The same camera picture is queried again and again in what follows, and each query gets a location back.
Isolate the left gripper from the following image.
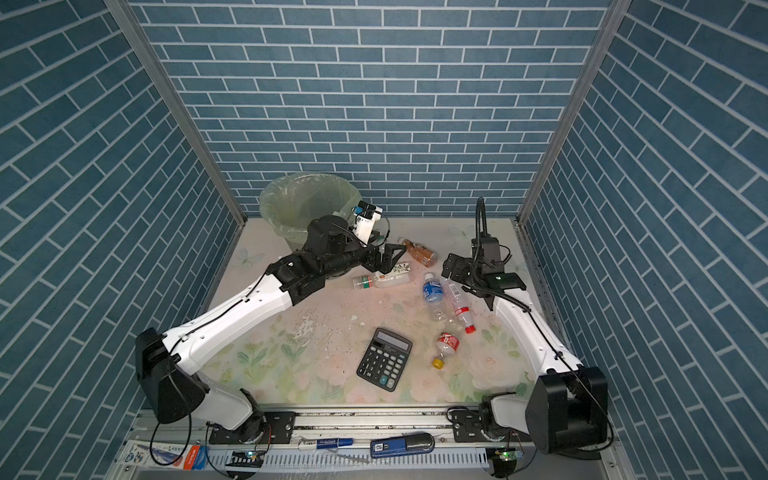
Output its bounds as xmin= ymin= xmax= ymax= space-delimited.
xmin=320 ymin=228 xmax=407 ymax=280

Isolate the clear bottle red label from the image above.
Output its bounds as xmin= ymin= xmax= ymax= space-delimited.
xmin=443 ymin=279 xmax=476 ymax=334

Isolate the brown cafe bottle white swirl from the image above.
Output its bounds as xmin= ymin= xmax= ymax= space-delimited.
xmin=398 ymin=238 xmax=438 ymax=268

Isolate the Pocari Sweat blue label bottle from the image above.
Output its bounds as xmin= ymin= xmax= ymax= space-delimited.
xmin=422 ymin=272 xmax=449 ymax=322

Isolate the crushed red bottle yellow cap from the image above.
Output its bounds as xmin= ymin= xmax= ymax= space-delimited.
xmin=432 ymin=332 xmax=460 ymax=370

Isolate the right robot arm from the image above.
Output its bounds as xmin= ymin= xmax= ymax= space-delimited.
xmin=442 ymin=233 xmax=614 ymax=454

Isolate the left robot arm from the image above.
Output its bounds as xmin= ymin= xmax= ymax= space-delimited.
xmin=135 ymin=215 xmax=406 ymax=442

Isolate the green plastic bin liner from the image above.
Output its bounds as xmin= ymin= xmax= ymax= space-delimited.
xmin=259 ymin=172 xmax=364 ymax=241

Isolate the black desk calculator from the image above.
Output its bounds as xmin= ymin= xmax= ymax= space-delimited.
xmin=356 ymin=328 xmax=413 ymax=392

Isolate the blue box cutter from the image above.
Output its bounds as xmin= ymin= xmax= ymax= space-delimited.
xmin=370 ymin=432 xmax=435 ymax=460

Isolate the blue marker pen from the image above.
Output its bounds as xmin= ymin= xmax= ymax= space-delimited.
xmin=298 ymin=438 xmax=354 ymax=451

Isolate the toothpaste box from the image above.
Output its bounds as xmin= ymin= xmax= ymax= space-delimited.
xmin=116 ymin=440 xmax=207 ymax=471

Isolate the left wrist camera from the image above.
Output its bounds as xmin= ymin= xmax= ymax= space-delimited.
xmin=352 ymin=201 xmax=383 ymax=245

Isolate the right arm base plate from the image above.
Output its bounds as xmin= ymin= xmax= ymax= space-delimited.
xmin=445 ymin=407 xmax=531 ymax=443

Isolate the aluminium frame rail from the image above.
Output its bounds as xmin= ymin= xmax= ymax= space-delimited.
xmin=104 ymin=404 xmax=637 ymax=480

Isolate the white slotted cable duct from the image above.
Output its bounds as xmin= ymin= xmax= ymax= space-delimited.
xmin=209 ymin=448 xmax=490 ymax=473

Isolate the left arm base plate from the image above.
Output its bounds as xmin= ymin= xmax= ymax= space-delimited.
xmin=208 ymin=411 xmax=297 ymax=445

